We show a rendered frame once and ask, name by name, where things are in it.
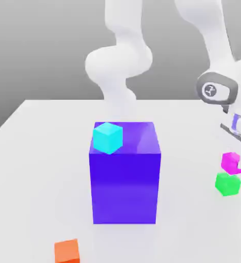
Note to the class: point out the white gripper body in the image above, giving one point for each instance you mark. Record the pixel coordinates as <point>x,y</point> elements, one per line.
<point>240,144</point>

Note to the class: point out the small magenta cube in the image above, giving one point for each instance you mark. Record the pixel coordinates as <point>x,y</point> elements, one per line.
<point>229,163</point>

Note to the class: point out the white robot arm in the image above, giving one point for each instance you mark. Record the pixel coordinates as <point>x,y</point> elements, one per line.
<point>120,61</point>

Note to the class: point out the small green cube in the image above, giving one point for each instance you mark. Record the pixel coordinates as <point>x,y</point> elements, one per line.
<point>227,185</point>

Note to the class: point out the small cyan cube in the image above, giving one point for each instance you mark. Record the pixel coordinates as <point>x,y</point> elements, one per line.
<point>107,137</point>

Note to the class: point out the small orange cube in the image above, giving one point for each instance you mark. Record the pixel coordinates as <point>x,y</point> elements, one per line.
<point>67,251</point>

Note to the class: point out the large purple box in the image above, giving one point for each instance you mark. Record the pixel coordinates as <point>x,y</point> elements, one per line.
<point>124,185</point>

